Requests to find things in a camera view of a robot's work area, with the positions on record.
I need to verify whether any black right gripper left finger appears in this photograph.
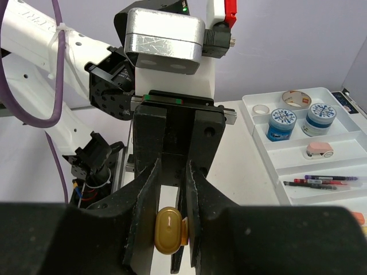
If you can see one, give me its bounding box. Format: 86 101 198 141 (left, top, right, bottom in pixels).
1 160 161 274

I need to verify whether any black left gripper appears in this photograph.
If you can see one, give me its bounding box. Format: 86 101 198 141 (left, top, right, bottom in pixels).
130 90 237 186

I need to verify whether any white compartment tray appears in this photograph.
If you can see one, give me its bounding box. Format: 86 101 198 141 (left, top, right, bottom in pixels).
239 87 367 230

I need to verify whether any red gel pen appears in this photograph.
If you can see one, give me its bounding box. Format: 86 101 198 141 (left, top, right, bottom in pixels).
294 179 348 185

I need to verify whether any large clear tape roll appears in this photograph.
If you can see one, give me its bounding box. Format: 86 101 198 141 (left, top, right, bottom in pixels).
280 90 312 111

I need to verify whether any yellow cap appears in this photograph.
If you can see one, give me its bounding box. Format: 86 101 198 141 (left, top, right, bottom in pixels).
154 207 189 255

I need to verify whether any black pen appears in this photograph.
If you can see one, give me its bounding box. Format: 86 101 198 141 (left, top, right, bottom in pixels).
283 181 337 191

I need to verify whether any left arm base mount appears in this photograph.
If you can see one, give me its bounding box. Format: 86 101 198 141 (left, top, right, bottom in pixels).
69 142 129 209

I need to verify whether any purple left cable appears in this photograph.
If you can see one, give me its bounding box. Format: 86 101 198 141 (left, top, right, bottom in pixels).
0 0 71 204

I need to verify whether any small clear tape roll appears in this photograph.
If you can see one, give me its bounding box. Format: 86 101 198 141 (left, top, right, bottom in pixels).
252 104 270 115

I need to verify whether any blue slime jar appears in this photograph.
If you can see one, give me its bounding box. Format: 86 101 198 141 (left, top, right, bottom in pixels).
302 103 337 137
266 108 297 142

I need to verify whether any purple gel pen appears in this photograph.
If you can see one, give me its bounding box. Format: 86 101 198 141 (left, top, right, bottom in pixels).
304 175 359 182

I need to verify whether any orange capped glue stick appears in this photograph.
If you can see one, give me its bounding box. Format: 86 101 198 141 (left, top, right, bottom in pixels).
352 211 365 225

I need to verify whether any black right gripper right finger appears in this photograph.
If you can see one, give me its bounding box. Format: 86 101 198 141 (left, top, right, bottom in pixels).
186 162 366 274

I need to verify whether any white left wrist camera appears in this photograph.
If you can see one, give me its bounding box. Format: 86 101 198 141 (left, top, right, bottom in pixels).
114 1 237 99

